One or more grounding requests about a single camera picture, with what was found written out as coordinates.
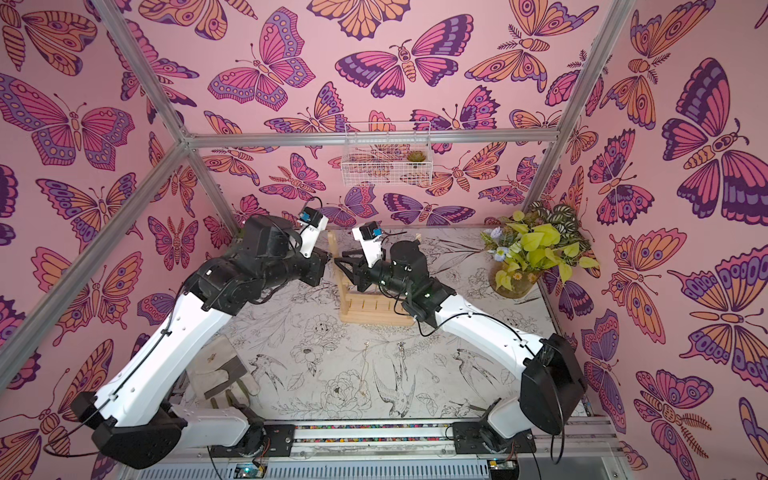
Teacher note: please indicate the white wire basket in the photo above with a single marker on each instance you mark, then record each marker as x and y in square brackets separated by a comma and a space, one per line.
[375, 151]

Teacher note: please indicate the small succulent in basket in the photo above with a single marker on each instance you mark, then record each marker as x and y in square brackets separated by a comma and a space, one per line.
[416, 156]

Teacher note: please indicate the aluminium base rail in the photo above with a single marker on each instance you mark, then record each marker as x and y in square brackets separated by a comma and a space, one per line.
[405, 449]

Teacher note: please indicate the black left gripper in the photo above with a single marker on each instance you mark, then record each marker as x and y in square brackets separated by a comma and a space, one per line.
[319, 259]

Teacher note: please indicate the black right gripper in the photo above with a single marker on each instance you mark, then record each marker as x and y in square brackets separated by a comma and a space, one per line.
[363, 271]

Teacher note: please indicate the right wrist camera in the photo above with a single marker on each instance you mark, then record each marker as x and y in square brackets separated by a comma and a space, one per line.
[370, 237]

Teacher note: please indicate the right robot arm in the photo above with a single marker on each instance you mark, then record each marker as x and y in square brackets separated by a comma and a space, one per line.
[552, 383]

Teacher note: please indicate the wooden jewelry display stand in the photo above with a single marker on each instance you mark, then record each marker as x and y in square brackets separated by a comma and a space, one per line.
[371, 308]

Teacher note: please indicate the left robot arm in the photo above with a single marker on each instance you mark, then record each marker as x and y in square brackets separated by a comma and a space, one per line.
[132, 418]

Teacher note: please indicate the potted green plant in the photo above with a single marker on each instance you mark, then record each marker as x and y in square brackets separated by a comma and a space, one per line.
[526, 246]

